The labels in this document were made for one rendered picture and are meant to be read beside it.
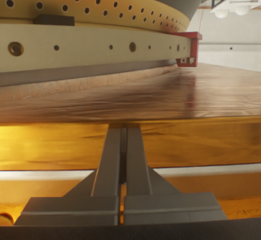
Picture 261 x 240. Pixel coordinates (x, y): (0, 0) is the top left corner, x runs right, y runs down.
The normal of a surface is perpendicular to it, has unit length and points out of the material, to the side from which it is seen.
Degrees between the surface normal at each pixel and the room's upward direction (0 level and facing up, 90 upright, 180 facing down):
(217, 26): 90
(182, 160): 90
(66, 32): 90
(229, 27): 90
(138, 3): 61
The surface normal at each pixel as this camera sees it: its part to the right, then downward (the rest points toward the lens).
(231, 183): 0.02, 0.29
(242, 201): 0.01, 0.03
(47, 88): 0.62, 0.22
